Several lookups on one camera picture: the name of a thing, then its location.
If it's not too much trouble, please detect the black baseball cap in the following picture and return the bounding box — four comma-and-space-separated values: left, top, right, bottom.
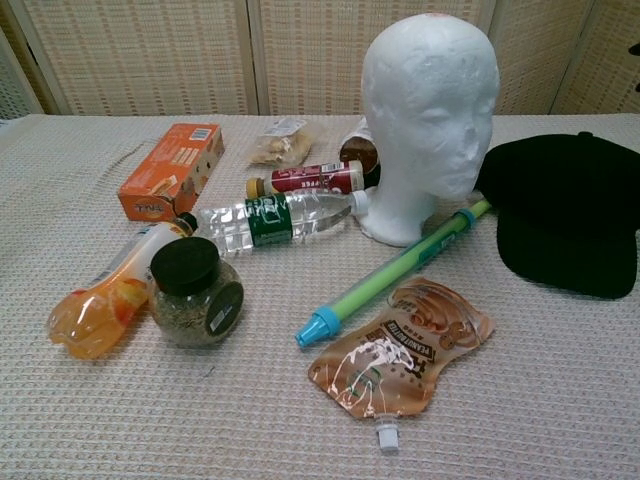
476, 131, 640, 300

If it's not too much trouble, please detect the white foam mannequin head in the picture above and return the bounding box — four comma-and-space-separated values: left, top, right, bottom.
353, 11, 501, 248

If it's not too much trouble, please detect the clear water bottle green label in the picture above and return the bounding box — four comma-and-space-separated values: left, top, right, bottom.
195, 189, 371, 259

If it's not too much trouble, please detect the red coffee drink bottle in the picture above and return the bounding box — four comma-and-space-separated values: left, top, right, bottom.
245, 158, 365, 198

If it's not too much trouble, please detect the green blue water squirter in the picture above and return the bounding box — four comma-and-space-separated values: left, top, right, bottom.
294, 197, 492, 350

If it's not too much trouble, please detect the brown round lidded cup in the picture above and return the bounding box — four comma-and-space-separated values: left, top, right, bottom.
340, 126, 383, 189

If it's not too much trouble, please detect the clear bag of nuts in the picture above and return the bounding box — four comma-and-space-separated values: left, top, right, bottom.
248, 117, 328, 167

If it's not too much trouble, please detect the brown peanut butter pouch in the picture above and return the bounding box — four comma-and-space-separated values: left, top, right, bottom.
307, 275, 498, 449

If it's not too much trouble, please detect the glass jar black lid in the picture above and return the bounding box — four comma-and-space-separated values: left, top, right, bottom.
149, 237, 246, 349

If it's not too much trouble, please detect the orange cardboard snack box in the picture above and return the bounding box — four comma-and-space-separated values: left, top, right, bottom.
117, 123, 224, 222

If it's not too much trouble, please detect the orange juice bottle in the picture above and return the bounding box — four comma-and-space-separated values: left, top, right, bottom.
47, 212, 199, 361

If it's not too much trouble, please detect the woven folding screen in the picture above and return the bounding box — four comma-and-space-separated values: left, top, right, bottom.
0, 0, 640, 122

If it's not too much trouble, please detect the beige woven tablecloth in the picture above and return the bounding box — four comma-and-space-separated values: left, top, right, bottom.
0, 112, 640, 480

